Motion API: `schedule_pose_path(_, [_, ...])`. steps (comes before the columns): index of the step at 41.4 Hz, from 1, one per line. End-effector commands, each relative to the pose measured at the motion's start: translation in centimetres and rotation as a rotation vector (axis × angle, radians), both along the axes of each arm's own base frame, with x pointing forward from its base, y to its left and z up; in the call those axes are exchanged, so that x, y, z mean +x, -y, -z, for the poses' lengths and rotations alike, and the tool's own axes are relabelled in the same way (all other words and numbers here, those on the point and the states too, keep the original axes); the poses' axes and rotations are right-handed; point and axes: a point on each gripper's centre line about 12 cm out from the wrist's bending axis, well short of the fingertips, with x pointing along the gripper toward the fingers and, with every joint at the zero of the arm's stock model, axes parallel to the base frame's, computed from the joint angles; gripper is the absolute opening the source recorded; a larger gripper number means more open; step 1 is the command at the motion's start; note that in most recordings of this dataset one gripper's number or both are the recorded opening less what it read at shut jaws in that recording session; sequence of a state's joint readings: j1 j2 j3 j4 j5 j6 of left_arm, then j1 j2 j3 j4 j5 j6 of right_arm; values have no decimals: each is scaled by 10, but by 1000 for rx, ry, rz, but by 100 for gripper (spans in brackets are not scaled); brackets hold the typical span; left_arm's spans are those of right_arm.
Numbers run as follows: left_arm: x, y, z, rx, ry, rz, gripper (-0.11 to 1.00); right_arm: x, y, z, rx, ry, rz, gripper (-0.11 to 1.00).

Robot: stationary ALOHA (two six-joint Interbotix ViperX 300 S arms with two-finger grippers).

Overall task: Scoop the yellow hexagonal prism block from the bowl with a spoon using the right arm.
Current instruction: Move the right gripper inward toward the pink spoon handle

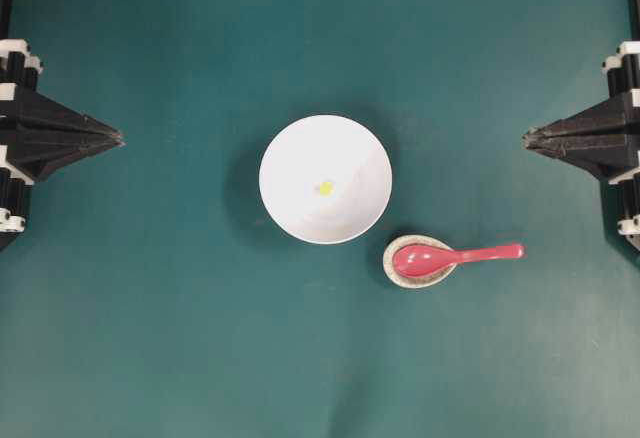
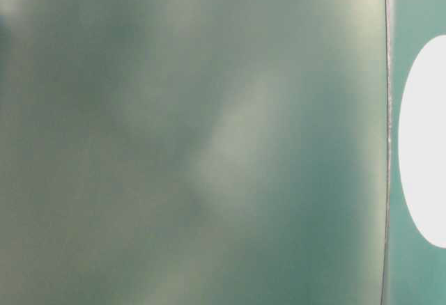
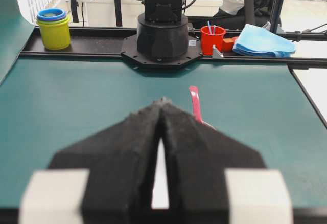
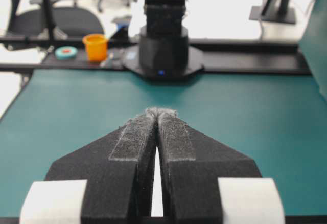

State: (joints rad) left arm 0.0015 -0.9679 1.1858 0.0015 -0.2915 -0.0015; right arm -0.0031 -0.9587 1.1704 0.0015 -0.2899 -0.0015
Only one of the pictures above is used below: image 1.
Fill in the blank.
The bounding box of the pink plastic spoon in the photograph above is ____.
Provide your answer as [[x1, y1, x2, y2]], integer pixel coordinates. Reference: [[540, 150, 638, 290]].
[[392, 243, 525, 278]]

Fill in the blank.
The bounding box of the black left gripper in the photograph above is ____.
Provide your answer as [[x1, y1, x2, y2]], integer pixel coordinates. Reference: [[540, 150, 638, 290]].
[[1, 38, 124, 251]]

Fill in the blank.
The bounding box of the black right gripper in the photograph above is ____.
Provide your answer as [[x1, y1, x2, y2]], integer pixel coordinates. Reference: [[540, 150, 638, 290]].
[[523, 41, 639, 250]]

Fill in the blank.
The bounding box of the green table mat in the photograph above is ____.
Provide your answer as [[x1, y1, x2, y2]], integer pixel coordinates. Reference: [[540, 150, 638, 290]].
[[1, 0, 639, 437]]

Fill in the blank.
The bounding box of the speckled ceramic spoon rest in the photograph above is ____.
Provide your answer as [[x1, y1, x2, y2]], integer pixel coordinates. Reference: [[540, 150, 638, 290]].
[[382, 235, 456, 289]]

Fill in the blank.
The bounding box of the white ceramic bowl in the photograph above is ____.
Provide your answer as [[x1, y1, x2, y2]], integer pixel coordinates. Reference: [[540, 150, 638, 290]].
[[258, 115, 393, 245]]

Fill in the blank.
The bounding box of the yellow hexagonal prism block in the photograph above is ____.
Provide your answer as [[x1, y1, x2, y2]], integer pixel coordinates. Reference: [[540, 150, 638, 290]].
[[316, 181, 334, 196]]

